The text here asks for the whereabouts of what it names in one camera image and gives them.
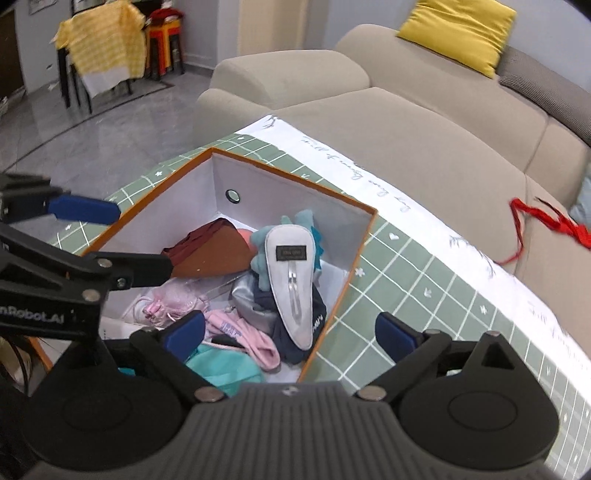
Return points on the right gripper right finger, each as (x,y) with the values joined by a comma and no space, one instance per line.
(415,354)

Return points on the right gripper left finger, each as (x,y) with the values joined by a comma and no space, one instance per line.
(164,352)

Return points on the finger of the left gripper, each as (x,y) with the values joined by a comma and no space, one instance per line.
(69,207)
(133,270)

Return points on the pink cloth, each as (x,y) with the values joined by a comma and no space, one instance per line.
(256,343)

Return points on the maroon brown cloth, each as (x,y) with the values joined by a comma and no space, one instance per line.
(213,249)

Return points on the navy blue headband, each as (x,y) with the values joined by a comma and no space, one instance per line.
(294,339)

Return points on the teal cloth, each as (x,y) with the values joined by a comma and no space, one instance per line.
(226,369)

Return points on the silver pouch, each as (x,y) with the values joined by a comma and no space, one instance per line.
(242,296)

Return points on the green grid tablecloth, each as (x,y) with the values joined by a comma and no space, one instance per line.
(417,268)

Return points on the black chair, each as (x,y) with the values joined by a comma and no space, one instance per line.
(68,80)

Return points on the orange storage box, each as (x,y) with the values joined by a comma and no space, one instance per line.
(250,195)

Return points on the yellow checked cloth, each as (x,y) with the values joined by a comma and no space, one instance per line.
(106,45)

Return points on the red orange stools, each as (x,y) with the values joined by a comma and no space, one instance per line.
(163,35)

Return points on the red ribbon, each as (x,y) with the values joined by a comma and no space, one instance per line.
(558,223)

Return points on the beige sofa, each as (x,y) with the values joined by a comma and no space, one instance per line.
(455,141)

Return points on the light blue cushion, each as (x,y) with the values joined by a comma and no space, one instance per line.
(580,211)

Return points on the grey cushion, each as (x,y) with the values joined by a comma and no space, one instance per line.
(561,99)

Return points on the yellow cushion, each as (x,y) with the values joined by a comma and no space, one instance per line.
(472,33)

